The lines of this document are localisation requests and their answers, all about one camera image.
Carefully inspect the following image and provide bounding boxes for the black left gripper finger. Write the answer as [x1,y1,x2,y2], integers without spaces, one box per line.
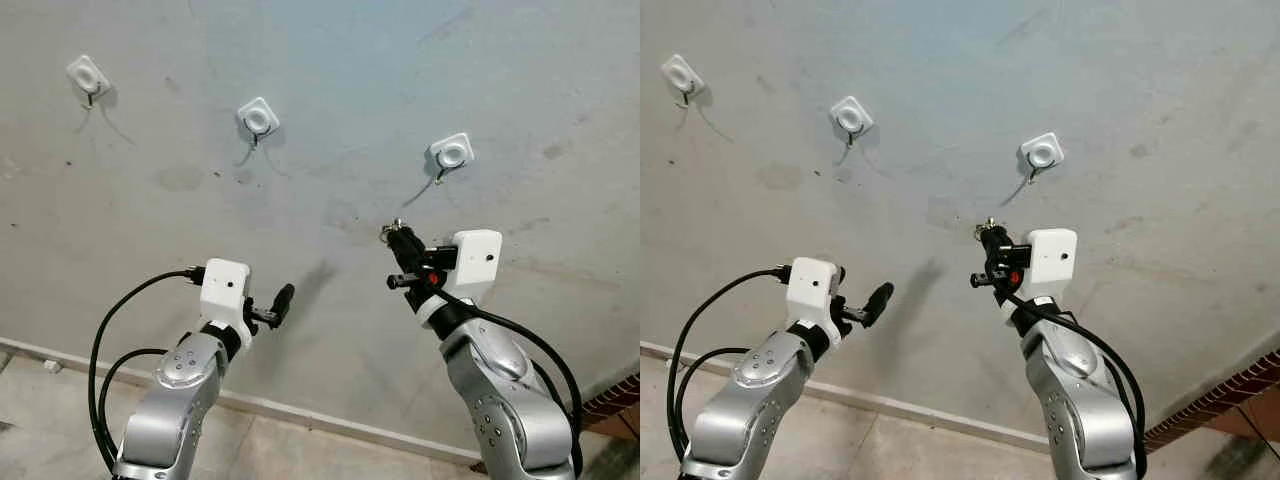
[267,284,297,329]
[859,282,896,329]

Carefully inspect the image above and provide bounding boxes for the red brick tile skirting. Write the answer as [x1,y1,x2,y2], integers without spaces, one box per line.
[1145,347,1280,454]
[580,374,641,433]

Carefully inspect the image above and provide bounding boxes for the white adhesive wall hook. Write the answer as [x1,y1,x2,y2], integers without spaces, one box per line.
[428,133,475,187]
[660,54,706,109]
[66,55,111,109]
[1019,133,1066,185]
[830,96,875,149]
[237,97,282,150]

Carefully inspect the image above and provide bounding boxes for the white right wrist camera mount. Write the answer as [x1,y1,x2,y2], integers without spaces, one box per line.
[1020,229,1080,302]
[440,230,504,307]

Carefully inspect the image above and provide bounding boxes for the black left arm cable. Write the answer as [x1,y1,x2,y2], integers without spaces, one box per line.
[88,267,207,473]
[678,347,751,443]
[668,265,792,463]
[98,347,169,453]

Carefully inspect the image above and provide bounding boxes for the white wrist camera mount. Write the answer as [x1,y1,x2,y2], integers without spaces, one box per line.
[440,230,504,307]
[785,258,840,337]
[1020,229,1080,302]
[200,259,252,337]

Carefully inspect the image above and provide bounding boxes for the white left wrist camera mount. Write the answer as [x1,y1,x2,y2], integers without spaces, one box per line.
[785,258,840,337]
[200,259,252,337]

